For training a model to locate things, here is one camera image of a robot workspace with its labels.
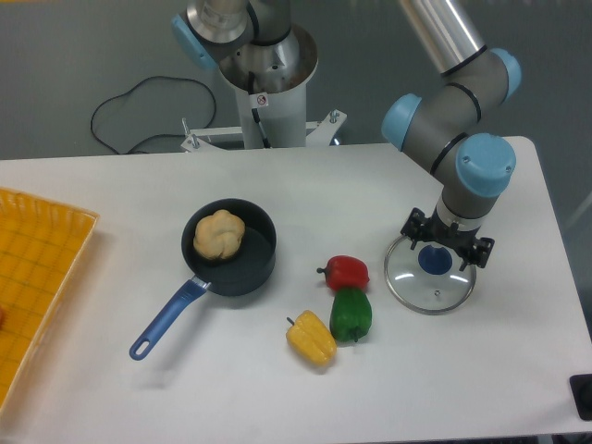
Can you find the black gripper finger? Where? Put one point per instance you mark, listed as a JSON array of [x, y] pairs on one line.
[[476, 252], [416, 228]]

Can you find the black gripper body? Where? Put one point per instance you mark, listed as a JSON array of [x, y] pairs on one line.
[[451, 236]]

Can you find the glass pot lid blue knob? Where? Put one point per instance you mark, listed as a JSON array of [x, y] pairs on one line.
[[427, 277]]

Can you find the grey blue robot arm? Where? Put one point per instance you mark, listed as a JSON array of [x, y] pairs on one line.
[[474, 169]]

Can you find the red bell pepper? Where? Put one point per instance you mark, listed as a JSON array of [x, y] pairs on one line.
[[344, 271]]

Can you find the green bell pepper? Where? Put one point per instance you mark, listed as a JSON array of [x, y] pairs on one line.
[[351, 315]]

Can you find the yellow bell pepper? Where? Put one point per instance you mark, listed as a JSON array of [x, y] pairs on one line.
[[309, 337]]

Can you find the black device at table edge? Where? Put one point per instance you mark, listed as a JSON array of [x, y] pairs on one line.
[[581, 386]]

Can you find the beige bread roll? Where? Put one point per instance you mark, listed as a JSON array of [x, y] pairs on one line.
[[218, 237]]

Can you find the yellow woven basket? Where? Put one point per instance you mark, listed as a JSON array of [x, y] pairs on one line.
[[41, 242]]

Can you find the dark pot blue handle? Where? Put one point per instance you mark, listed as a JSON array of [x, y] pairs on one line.
[[244, 271]]

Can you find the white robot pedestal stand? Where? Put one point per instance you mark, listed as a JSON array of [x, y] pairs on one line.
[[270, 85]]

